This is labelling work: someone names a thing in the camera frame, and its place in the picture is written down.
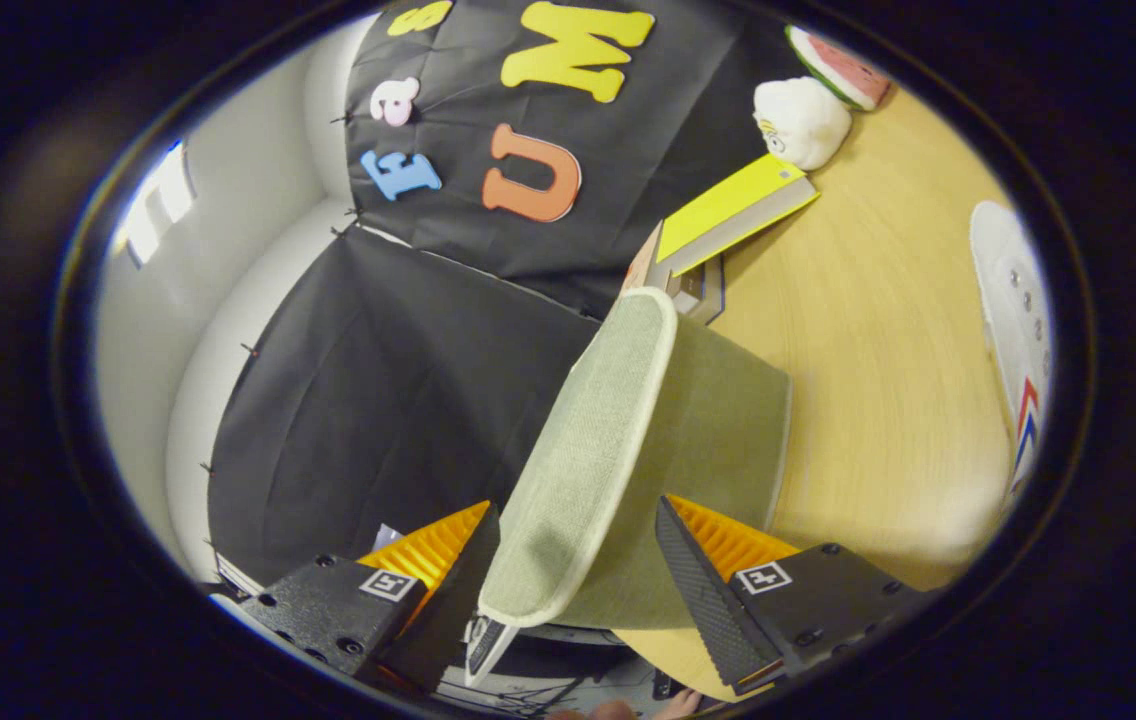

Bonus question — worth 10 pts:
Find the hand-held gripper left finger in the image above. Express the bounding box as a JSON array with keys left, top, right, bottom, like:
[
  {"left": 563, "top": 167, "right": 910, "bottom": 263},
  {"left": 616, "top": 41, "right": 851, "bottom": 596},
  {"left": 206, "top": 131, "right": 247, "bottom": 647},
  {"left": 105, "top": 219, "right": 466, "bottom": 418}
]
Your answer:
[{"left": 213, "top": 500, "right": 502, "bottom": 696}]

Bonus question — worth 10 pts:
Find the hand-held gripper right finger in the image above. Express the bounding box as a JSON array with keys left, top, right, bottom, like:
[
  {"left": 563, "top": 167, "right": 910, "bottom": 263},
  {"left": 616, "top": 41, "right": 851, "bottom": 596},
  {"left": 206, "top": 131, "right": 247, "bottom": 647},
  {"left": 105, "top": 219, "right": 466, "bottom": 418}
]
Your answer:
[{"left": 654, "top": 495, "right": 929, "bottom": 699}]

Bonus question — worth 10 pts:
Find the green fabric storage box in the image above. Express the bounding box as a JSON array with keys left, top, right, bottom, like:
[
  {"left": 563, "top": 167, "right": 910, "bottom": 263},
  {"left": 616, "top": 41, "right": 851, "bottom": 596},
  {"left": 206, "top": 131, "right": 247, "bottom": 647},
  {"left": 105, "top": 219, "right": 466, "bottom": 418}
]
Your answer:
[{"left": 558, "top": 310, "right": 792, "bottom": 631}]

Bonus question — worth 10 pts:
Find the white canvas shoe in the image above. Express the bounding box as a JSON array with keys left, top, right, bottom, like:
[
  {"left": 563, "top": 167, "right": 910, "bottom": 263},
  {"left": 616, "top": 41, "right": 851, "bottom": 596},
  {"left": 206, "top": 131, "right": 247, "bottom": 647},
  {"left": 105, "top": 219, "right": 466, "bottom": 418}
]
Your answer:
[{"left": 968, "top": 200, "right": 1054, "bottom": 501}]

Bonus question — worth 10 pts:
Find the black backdrop cloth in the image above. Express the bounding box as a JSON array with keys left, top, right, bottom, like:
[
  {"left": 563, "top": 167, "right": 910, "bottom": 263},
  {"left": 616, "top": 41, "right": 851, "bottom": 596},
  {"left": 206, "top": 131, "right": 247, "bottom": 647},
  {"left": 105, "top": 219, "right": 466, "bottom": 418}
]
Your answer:
[{"left": 203, "top": 0, "right": 819, "bottom": 591}]

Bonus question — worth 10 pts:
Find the yellow book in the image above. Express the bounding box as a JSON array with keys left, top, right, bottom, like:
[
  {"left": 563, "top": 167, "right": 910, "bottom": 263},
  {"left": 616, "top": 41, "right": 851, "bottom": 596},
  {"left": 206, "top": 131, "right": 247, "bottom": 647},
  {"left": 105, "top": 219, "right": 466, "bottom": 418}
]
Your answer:
[{"left": 655, "top": 152, "right": 821, "bottom": 279}]

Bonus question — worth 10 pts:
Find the white plush toy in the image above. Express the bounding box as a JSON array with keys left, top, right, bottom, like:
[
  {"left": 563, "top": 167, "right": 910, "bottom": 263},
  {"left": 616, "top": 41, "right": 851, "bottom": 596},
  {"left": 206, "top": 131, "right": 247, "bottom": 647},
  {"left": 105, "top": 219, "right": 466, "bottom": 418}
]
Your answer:
[{"left": 753, "top": 76, "right": 854, "bottom": 171}]

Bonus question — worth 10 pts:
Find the long ceiling light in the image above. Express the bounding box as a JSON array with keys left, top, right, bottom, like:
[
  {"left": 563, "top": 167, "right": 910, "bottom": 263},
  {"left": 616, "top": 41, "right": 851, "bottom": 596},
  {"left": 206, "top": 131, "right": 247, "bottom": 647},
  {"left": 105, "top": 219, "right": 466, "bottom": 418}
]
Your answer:
[{"left": 120, "top": 140, "right": 197, "bottom": 269}]

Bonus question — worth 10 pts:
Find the watermelon slice plush toy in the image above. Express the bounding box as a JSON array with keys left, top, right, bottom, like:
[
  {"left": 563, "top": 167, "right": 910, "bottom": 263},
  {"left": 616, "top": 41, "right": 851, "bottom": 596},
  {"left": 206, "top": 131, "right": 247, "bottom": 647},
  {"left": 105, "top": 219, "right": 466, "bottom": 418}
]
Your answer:
[{"left": 785, "top": 24, "right": 894, "bottom": 112}]

